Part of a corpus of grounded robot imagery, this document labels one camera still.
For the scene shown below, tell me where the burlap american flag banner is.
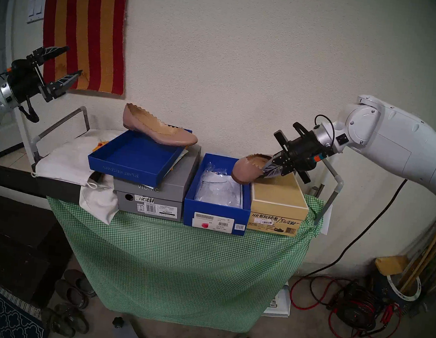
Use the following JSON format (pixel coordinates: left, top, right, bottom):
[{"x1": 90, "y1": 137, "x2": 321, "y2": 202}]
[{"x1": 34, "y1": 0, "x2": 137, "y2": 97}]

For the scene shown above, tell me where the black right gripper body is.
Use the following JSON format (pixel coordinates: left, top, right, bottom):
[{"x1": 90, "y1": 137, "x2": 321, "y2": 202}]
[{"x1": 268, "y1": 118, "x2": 331, "y2": 186}]

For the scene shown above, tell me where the grey closed shoe box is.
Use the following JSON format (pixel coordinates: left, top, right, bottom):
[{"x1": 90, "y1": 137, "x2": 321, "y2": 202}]
[{"x1": 109, "y1": 134, "x2": 202, "y2": 224}]

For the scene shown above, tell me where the black cord reel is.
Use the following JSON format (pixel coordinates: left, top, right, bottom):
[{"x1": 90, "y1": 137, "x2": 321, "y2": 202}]
[{"x1": 331, "y1": 280, "x2": 387, "y2": 335}]

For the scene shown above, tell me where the blue shoe box lid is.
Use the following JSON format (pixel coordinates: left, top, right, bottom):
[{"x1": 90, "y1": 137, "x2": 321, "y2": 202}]
[{"x1": 85, "y1": 115, "x2": 193, "y2": 192}]

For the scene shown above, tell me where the tan closed shoe box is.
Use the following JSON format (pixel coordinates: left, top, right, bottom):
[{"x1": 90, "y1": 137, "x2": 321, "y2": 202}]
[{"x1": 245, "y1": 167, "x2": 315, "y2": 239}]

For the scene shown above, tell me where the blue bucket white rim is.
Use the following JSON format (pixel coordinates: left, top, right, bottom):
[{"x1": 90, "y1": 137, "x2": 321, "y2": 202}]
[{"x1": 368, "y1": 269, "x2": 425, "y2": 316}]

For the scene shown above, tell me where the dark strap sandal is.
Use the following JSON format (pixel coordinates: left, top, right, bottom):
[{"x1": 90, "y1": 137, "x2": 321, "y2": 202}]
[
  {"x1": 38, "y1": 307, "x2": 77, "y2": 338},
  {"x1": 53, "y1": 303, "x2": 92, "y2": 334}
]

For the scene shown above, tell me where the white wall light switch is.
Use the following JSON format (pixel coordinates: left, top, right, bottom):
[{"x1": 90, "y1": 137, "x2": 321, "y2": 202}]
[{"x1": 25, "y1": 0, "x2": 47, "y2": 26}]

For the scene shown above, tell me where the wooden sticks bundle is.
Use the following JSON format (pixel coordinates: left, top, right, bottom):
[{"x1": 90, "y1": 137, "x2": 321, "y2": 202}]
[{"x1": 398, "y1": 208, "x2": 436, "y2": 298}]

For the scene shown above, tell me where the white flat box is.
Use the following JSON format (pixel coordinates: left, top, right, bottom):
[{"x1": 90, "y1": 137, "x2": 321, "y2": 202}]
[{"x1": 262, "y1": 282, "x2": 294, "y2": 320}]

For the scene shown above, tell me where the tan cardboard piece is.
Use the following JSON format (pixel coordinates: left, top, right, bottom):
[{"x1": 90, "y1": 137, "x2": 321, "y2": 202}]
[{"x1": 373, "y1": 252, "x2": 410, "y2": 278}]

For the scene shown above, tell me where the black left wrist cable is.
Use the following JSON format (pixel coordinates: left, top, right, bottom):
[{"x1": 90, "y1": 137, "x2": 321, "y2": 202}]
[{"x1": 19, "y1": 97, "x2": 43, "y2": 124}]

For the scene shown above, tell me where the white tissue wrap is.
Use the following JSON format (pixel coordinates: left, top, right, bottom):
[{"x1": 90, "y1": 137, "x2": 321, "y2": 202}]
[{"x1": 194, "y1": 160, "x2": 249, "y2": 209}]

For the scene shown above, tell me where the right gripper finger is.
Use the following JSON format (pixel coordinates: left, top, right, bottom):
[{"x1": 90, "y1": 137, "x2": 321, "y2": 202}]
[{"x1": 260, "y1": 153, "x2": 287, "y2": 180}]

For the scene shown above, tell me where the white cloth dust bag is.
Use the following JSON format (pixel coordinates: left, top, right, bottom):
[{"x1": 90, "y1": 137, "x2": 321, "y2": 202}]
[{"x1": 26, "y1": 119, "x2": 131, "y2": 226}]

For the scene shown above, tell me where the red extension cord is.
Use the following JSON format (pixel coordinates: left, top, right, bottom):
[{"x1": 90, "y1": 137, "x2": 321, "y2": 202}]
[{"x1": 284, "y1": 271, "x2": 407, "y2": 338}]

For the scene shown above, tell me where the white paper sheet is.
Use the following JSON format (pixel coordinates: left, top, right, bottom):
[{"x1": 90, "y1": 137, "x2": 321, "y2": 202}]
[{"x1": 170, "y1": 146, "x2": 190, "y2": 171}]

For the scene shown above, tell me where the dark wall power cable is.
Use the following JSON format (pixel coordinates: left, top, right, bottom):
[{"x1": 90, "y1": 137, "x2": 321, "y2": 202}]
[{"x1": 295, "y1": 166, "x2": 408, "y2": 292}]

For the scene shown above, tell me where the green checkered table cloth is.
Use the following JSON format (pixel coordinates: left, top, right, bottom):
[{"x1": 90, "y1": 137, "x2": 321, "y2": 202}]
[{"x1": 32, "y1": 159, "x2": 326, "y2": 338}]

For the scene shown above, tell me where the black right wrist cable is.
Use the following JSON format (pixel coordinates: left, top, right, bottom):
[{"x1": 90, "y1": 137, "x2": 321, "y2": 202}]
[{"x1": 311, "y1": 114, "x2": 338, "y2": 147}]

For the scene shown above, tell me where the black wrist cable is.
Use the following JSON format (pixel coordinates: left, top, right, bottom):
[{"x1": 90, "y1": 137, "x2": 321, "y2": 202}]
[
  {"x1": 19, "y1": 97, "x2": 43, "y2": 124},
  {"x1": 311, "y1": 114, "x2": 338, "y2": 147}
]

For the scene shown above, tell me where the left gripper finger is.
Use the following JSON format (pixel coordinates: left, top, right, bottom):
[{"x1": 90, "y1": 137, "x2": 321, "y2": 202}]
[
  {"x1": 26, "y1": 41, "x2": 70, "y2": 71},
  {"x1": 41, "y1": 65, "x2": 84, "y2": 107}
]

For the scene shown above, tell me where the dark wooden chest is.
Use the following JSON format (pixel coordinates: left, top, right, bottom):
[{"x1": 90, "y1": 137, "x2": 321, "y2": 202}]
[{"x1": 0, "y1": 190, "x2": 79, "y2": 310}]

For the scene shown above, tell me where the grey pipe cart rail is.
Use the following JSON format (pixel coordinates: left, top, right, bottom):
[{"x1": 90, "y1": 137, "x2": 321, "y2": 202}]
[
  {"x1": 303, "y1": 156, "x2": 348, "y2": 230},
  {"x1": 27, "y1": 100, "x2": 94, "y2": 176}
]

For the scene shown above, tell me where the beige scalloped shoe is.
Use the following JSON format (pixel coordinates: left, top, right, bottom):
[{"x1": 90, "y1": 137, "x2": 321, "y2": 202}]
[
  {"x1": 230, "y1": 150, "x2": 280, "y2": 190},
  {"x1": 120, "y1": 102, "x2": 202, "y2": 150}
]

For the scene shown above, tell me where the brown slipper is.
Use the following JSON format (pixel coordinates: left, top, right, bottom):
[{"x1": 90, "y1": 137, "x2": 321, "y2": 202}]
[
  {"x1": 60, "y1": 268, "x2": 100, "y2": 299},
  {"x1": 52, "y1": 279, "x2": 91, "y2": 310}
]

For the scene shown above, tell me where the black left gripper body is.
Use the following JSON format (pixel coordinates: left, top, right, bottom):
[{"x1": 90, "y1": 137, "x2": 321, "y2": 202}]
[{"x1": 4, "y1": 58, "x2": 52, "y2": 106}]

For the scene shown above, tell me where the blue open shoe box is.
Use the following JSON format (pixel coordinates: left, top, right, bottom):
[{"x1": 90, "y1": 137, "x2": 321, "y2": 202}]
[{"x1": 180, "y1": 151, "x2": 258, "y2": 238}]

